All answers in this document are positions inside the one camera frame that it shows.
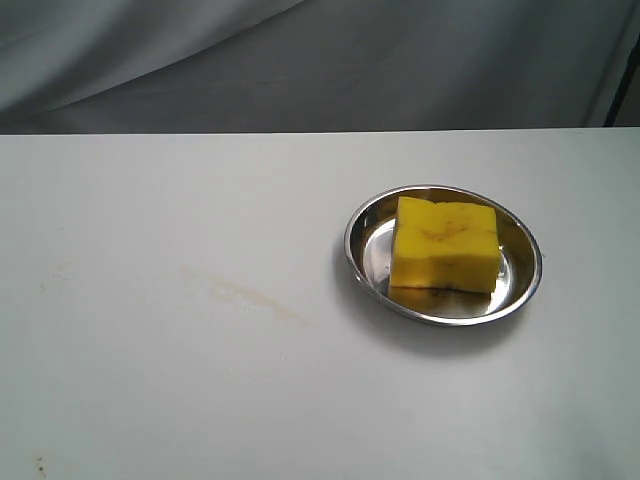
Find yellow sponge block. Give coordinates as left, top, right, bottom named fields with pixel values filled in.
left=389, top=196, right=501, bottom=294

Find round stainless steel dish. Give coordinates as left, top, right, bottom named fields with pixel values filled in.
left=343, top=185, right=542, bottom=327

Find grey backdrop cloth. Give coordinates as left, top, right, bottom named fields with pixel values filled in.
left=1, top=1, right=639, bottom=134

